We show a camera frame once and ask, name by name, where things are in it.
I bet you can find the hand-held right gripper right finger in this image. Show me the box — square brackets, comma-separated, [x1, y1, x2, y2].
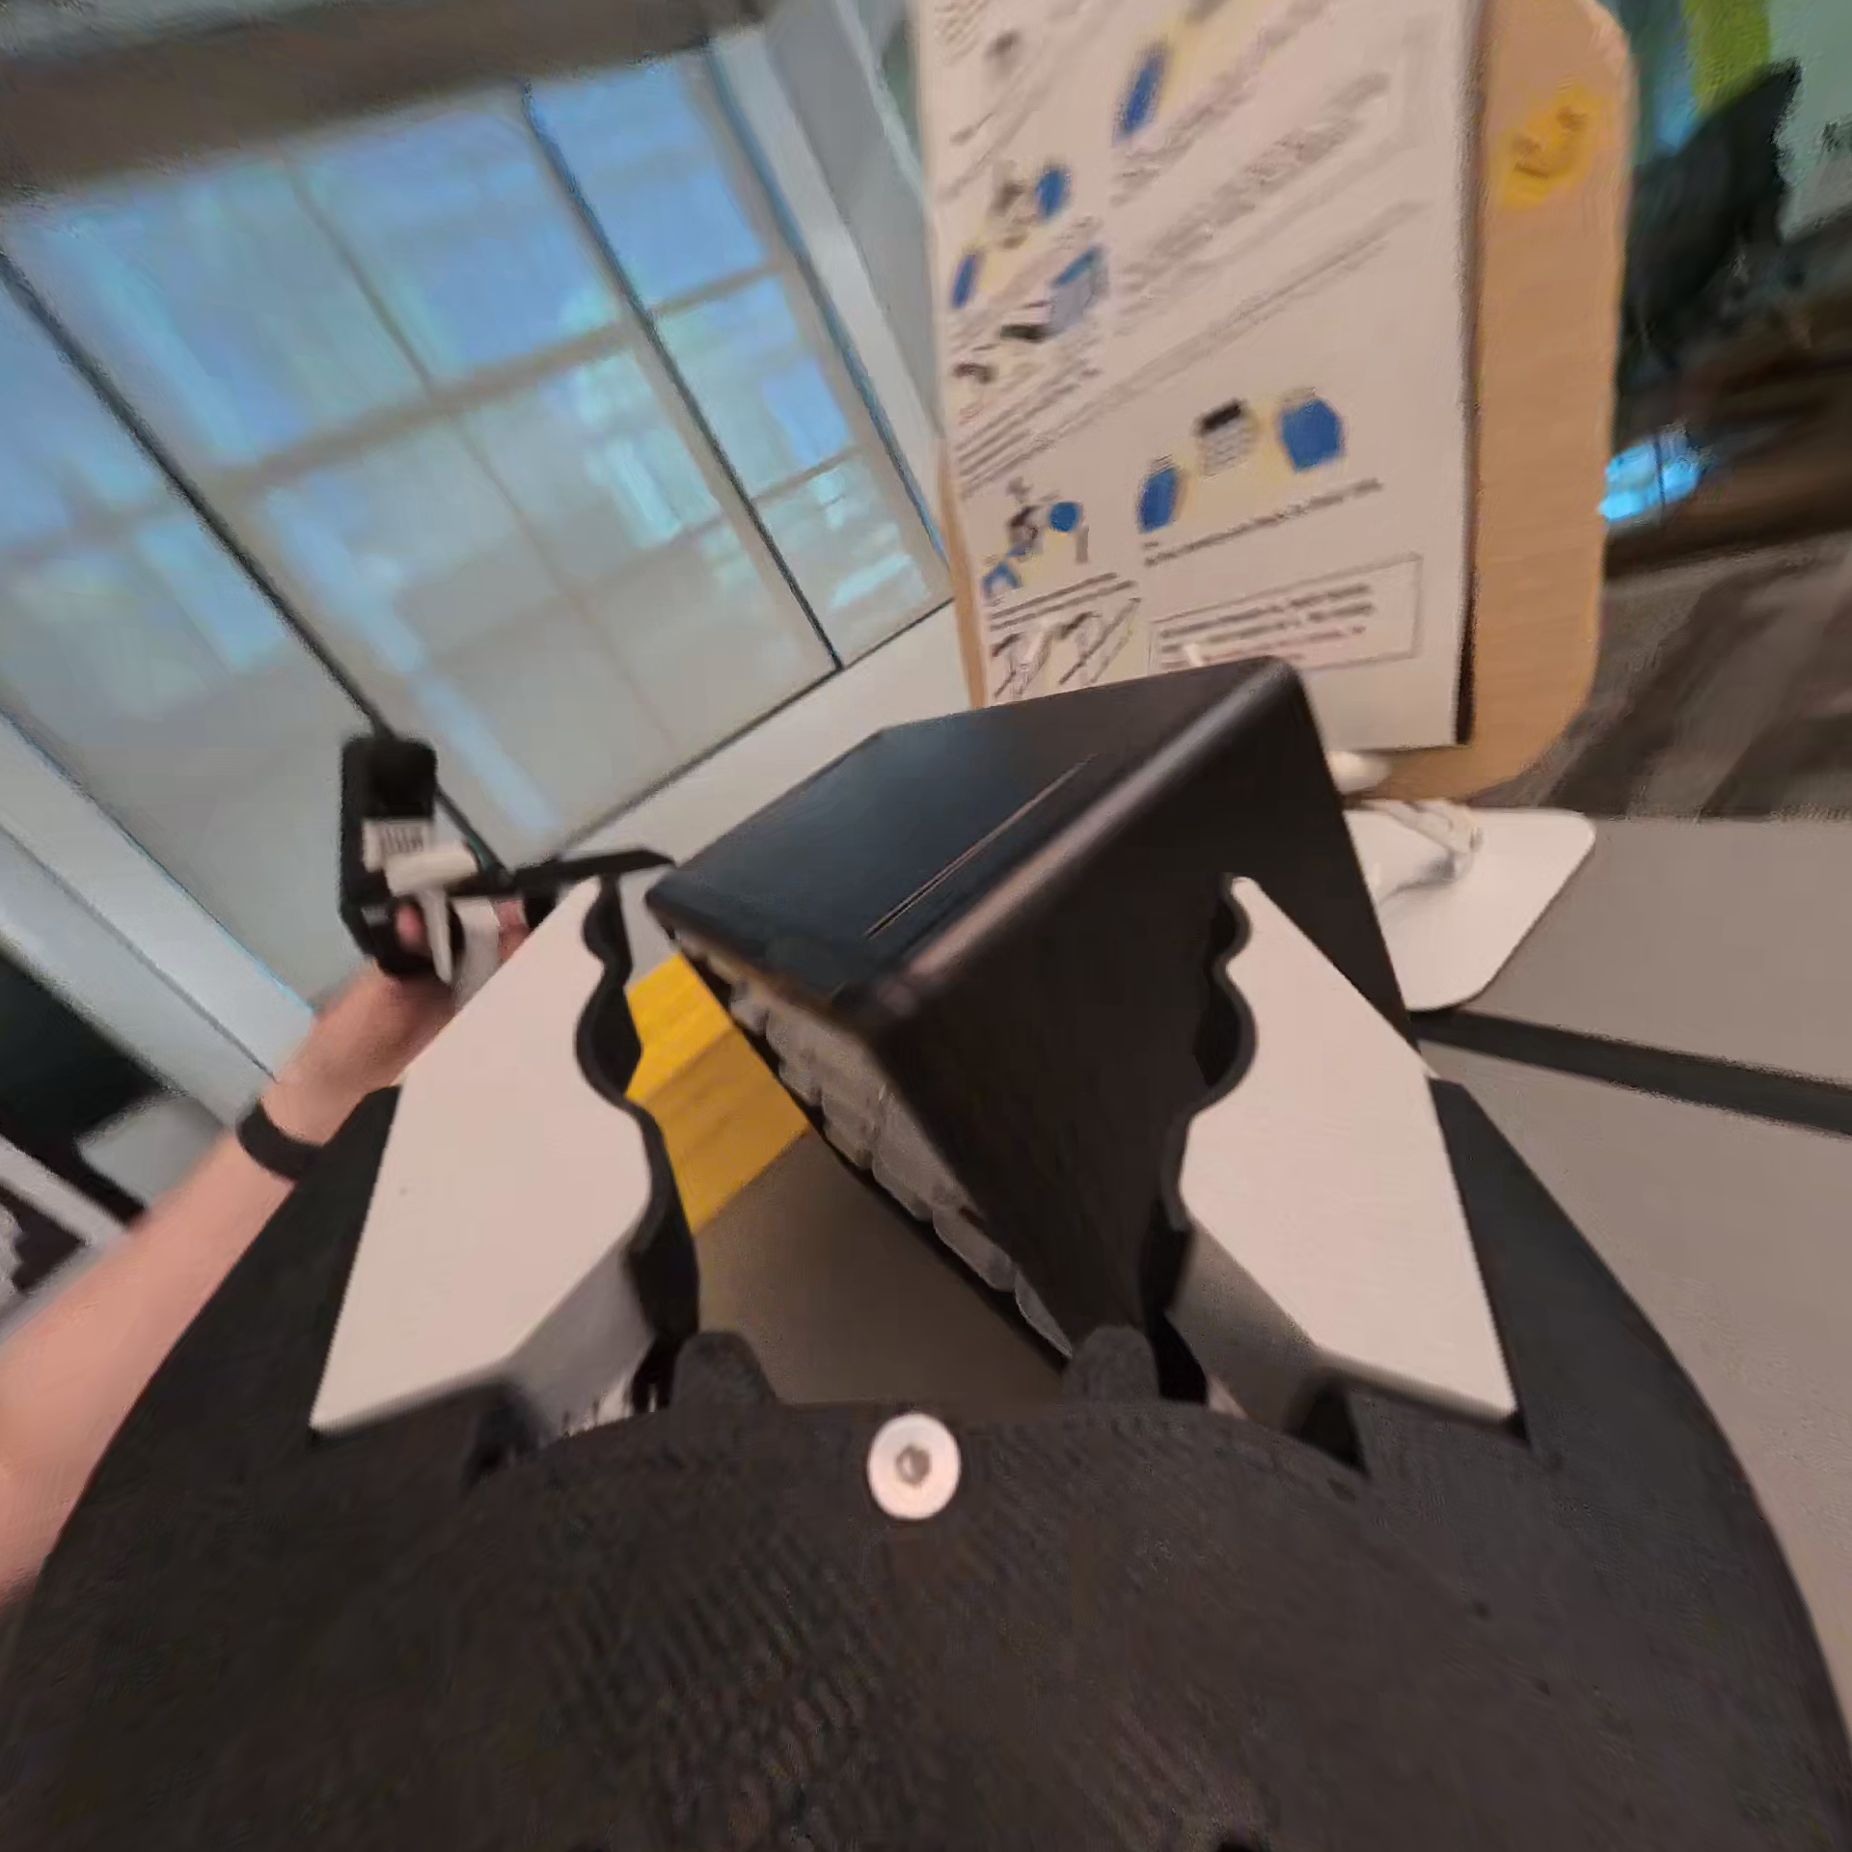
[1143, 874, 1521, 1435]

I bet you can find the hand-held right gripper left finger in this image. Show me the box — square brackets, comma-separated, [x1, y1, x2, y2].
[308, 872, 703, 1437]

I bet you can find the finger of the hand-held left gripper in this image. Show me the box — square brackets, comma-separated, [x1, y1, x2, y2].
[499, 848, 678, 897]

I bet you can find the yellow storage bin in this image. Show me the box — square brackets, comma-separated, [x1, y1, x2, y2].
[622, 955, 817, 1234]

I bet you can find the black drawer cabinet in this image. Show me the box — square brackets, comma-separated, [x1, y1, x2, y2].
[643, 657, 1425, 1369]

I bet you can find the person's left forearm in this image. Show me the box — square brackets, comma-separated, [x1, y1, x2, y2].
[0, 1134, 308, 1593]

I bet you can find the person's left hand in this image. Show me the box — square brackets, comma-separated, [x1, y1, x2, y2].
[273, 922, 529, 1147]

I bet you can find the black framed marker sign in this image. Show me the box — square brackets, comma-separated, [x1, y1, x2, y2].
[0, 1134, 134, 1340]

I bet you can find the instruction poster on board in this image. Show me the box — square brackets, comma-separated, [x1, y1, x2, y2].
[933, 0, 1641, 806]

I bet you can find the printed instruction poster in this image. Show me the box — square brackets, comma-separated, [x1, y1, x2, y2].
[911, 0, 1482, 752]

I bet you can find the black office chair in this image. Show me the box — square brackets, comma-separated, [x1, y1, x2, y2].
[1621, 58, 1812, 407]

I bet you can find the yellow smiley sticker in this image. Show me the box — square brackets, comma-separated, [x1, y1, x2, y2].
[1498, 83, 1606, 208]

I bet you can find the black wrist strap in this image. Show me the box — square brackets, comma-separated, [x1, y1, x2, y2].
[234, 1095, 325, 1182]

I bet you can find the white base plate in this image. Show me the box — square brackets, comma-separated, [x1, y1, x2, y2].
[1338, 798, 1598, 1014]

